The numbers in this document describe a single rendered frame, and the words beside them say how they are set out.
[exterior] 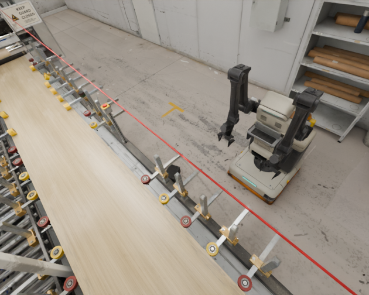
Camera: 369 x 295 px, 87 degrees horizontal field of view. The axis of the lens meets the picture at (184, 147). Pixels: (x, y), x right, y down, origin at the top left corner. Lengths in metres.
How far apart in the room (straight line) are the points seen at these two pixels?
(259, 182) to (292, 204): 0.50
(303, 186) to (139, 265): 2.08
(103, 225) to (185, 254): 0.64
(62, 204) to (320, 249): 2.45
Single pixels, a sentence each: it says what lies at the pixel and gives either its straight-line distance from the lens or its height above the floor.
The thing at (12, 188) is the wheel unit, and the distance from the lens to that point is 2.47.
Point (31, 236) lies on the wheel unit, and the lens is 2.06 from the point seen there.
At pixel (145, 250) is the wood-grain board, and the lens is 1.49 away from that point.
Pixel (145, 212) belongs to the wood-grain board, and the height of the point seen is 0.90.
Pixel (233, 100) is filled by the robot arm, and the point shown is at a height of 1.41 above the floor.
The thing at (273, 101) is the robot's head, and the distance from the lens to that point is 1.53.
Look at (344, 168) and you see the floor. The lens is 3.15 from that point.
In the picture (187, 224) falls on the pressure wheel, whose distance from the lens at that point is 1.46.
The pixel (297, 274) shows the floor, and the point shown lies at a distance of 2.44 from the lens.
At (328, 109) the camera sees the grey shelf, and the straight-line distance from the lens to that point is 3.63.
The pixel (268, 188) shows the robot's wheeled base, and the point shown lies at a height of 0.28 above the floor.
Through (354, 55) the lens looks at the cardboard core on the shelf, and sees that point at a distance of 3.18.
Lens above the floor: 2.30
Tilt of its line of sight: 52 degrees down
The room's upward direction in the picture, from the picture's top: 11 degrees counter-clockwise
